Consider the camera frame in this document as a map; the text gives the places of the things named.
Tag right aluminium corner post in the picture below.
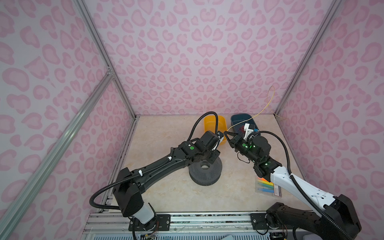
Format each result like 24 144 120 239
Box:
275 0 344 116

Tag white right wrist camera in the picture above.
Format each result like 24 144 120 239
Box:
243 123 259 141

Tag yellow thin cable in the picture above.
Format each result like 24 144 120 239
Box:
226 85 286 133

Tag yellow plastic tray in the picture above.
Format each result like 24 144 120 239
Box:
204 115 228 133

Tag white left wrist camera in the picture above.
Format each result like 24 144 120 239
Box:
213 131 225 151

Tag diagonal aluminium frame bar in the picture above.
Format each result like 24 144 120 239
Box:
1 72 115 240

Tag dark grey cable spool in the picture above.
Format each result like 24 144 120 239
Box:
188 157 223 186

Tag pack of coloured markers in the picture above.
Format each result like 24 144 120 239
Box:
256 178 282 198

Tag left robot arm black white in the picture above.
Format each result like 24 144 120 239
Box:
113 131 224 224

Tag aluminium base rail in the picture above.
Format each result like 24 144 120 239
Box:
80 209 343 240

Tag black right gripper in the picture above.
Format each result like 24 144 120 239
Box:
223 131 261 165

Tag aluminium corner frame post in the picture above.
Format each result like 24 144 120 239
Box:
73 0 137 120

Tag black left corrugated cable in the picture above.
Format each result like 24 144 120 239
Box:
89 111 220 210

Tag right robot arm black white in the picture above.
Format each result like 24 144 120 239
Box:
224 131 362 240

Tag teal plastic tray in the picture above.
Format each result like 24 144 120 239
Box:
231 114 259 135

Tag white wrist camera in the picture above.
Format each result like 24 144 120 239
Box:
213 131 225 151
243 123 259 141

